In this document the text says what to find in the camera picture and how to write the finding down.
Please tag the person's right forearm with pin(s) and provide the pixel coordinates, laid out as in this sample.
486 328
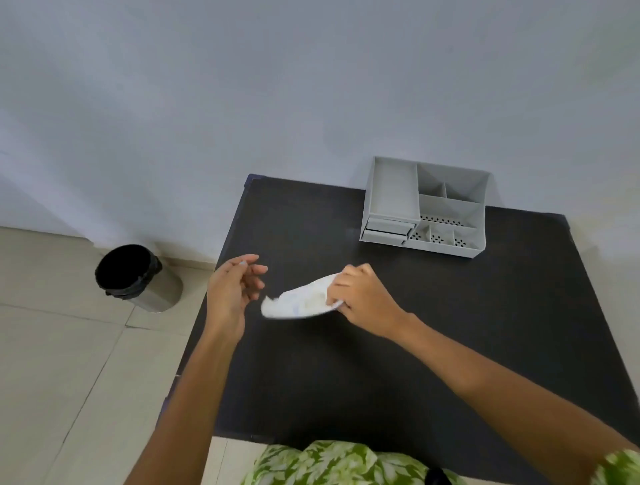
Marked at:
505 394

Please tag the person's right hand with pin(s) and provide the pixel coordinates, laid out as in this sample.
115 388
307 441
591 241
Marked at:
365 300

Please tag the person's left forearm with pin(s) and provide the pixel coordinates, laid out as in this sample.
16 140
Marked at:
182 409

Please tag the person's left hand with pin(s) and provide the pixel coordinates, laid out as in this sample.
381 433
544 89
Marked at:
227 295

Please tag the person's right fingers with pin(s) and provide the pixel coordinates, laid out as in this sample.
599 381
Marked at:
340 290

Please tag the white paper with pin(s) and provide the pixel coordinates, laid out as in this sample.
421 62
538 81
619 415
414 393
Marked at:
300 301

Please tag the black table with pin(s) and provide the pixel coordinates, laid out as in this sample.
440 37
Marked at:
400 325

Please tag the person's left middle finger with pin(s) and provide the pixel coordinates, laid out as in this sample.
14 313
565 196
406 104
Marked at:
256 285

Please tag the person's left thumb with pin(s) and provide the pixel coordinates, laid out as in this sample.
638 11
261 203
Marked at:
245 262

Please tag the steel trash bin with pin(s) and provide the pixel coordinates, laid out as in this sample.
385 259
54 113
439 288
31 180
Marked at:
145 282

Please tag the black trash bag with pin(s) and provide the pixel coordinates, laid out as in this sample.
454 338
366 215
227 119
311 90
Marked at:
125 272

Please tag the green floral garment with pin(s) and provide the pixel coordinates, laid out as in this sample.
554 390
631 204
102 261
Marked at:
340 464

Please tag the grey plastic desk organizer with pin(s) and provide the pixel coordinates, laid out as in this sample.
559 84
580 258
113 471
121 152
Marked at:
425 207

